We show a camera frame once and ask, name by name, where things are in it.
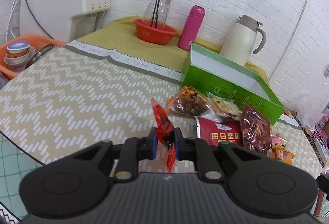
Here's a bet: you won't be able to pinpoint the red daily nuts pouch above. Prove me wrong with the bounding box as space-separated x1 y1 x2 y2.
195 116 243 146

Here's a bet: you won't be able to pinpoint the red wafer snack packet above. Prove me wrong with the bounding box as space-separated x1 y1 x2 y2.
150 99 176 173

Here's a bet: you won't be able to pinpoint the chocolate chip bread packet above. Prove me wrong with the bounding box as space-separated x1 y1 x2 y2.
207 92 243 121

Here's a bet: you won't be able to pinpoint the orange clear pastry bag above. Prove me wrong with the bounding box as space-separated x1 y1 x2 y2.
166 86 211 116

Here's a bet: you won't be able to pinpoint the dark red meat pouch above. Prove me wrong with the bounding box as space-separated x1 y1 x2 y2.
240 105 272 155

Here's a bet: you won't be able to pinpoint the orange cartoon snack packets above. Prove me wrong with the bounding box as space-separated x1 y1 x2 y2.
270 133 295 166

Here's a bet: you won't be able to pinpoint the small pink lid bottle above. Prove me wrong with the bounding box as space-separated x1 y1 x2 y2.
317 115 328 129

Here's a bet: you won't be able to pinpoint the clear plastic bag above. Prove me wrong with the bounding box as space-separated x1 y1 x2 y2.
295 93 324 131

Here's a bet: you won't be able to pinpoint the green cardboard box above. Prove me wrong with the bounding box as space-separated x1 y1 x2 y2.
181 43 285 125

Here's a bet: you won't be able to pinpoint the yellow green tablecloth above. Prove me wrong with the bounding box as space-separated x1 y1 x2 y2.
76 15 271 86

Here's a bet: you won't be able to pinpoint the cream thermos jug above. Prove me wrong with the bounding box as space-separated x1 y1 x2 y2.
219 15 266 66

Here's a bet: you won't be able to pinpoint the red plastic basket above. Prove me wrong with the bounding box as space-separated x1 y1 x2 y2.
133 19 178 45

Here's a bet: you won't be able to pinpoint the pink thermos bottle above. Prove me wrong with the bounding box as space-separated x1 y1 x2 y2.
177 5 205 51

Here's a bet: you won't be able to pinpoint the black chopsticks pair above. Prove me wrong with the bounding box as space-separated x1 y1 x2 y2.
151 0 160 29

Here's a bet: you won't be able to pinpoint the orange plastic basin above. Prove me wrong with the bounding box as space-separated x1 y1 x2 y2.
1 34 65 80

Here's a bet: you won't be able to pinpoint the stacked snack cups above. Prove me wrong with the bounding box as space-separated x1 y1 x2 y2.
3 39 35 73

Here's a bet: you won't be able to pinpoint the clear glass carafe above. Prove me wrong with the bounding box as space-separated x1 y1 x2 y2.
142 0 171 30

